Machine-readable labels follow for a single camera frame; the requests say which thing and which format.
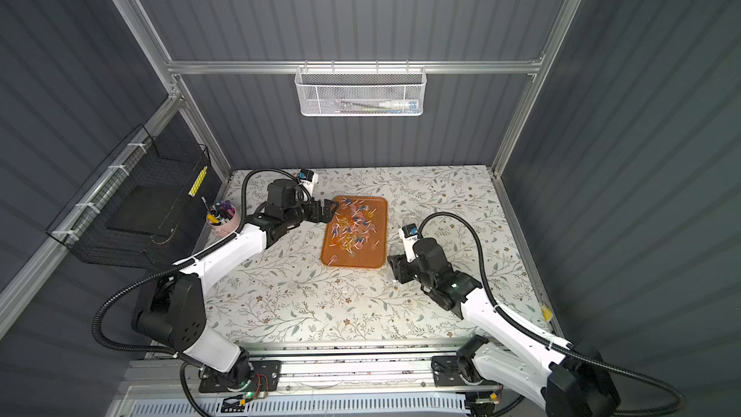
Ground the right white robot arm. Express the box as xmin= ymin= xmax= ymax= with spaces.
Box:
xmin=387 ymin=237 xmax=621 ymax=416

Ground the right black corrugated cable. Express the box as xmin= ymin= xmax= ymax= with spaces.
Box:
xmin=418 ymin=211 xmax=685 ymax=417

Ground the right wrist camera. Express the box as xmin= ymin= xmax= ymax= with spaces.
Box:
xmin=399 ymin=223 xmax=419 ymax=263

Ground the pink pen cup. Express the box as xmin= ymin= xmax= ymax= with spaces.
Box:
xmin=206 ymin=200 xmax=240 ymax=237

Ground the white wire mesh basket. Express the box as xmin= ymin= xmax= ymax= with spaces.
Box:
xmin=294 ymin=69 xmax=428 ymax=118

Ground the pile of colourful lollipops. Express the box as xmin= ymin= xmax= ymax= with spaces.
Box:
xmin=327 ymin=198 xmax=383 ymax=266

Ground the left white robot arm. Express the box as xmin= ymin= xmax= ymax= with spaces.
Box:
xmin=132 ymin=169 xmax=339 ymax=391

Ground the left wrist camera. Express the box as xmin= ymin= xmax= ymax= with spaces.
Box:
xmin=297 ymin=169 xmax=318 ymax=196

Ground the brown wooden tray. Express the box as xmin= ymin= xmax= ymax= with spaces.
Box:
xmin=320 ymin=195 xmax=389 ymax=270

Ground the white pen in basket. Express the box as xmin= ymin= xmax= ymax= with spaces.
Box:
xmin=378 ymin=100 xmax=419 ymax=113

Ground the black wire basket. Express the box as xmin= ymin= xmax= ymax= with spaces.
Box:
xmin=47 ymin=131 xmax=221 ymax=270

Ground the left black corrugated cable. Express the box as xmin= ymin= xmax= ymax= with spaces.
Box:
xmin=91 ymin=167 xmax=314 ymax=354

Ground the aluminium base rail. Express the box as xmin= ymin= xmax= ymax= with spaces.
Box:
xmin=115 ymin=341 xmax=592 ymax=401

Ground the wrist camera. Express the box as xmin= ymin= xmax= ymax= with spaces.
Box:
xmin=399 ymin=223 xmax=419 ymax=263
xmin=297 ymin=169 xmax=318 ymax=196

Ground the black corrugated cable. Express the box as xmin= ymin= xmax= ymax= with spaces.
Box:
xmin=91 ymin=167 xmax=314 ymax=354
xmin=418 ymin=211 xmax=685 ymax=417

